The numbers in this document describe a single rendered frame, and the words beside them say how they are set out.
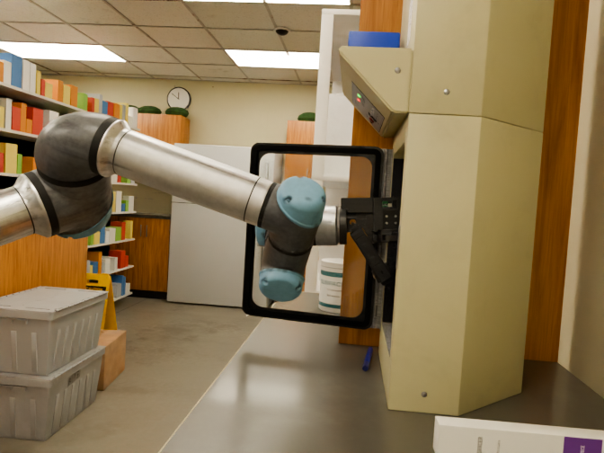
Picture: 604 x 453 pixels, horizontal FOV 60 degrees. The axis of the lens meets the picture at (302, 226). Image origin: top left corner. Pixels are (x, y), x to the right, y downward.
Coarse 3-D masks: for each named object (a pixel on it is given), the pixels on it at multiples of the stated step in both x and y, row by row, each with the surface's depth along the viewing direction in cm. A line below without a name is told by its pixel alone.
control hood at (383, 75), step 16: (352, 48) 82; (368, 48) 82; (384, 48) 82; (400, 48) 82; (352, 64) 82; (368, 64) 82; (384, 64) 82; (400, 64) 81; (352, 80) 91; (368, 80) 82; (384, 80) 82; (400, 80) 81; (368, 96) 90; (384, 96) 82; (400, 96) 82; (384, 112) 88; (400, 112) 82; (384, 128) 101
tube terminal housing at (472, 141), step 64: (448, 0) 80; (512, 0) 83; (448, 64) 81; (512, 64) 85; (448, 128) 81; (512, 128) 86; (448, 192) 82; (512, 192) 88; (448, 256) 82; (512, 256) 90; (448, 320) 82; (512, 320) 92; (384, 384) 94; (448, 384) 83; (512, 384) 93
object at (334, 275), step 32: (288, 160) 118; (320, 160) 116; (352, 160) 114; (384, 160) 113; (352, 192) 115; (256, 256) 121; (320, 256) 117; (352, 256) 115; (256, 288) 121; (320, 288) 117; (352, 288) 115
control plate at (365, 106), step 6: (354, 84) 92; (354, 90) 96; (354, 96) 102; (360, 96) 96; (354, 102) 108; (360, 102) 101; (366, 102) 96; (360, 108) 106; (366, 108) 100; (366, 114) 107; (378, 114) 94; (378, 120) 99; (378, 126) 104
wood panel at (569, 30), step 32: (384, 0) 117; (576, 0) 113; (576, 32) 114; (576, 64) 114; (576, 96) 114; (352, 128) 119; (544, 128) 115; (576, 128) 114; (544, 160) 115; (544, 192) 116; (544, 224) 116; (544, 256) 116; (544, 288) 117; (544, 320) 117; (544, 352) 117
